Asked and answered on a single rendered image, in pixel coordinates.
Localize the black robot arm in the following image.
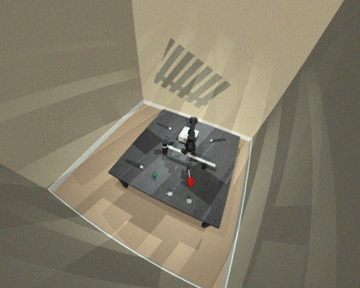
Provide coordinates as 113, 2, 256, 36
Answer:
186, 117, 198, 152

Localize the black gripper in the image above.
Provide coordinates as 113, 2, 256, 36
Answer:
181, 141, 188, 155

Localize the grey open-topped cup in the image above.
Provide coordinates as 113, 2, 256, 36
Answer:
162, 145, 173, 150

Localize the black post with cap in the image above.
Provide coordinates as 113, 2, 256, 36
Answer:
162, 139, 168, 154

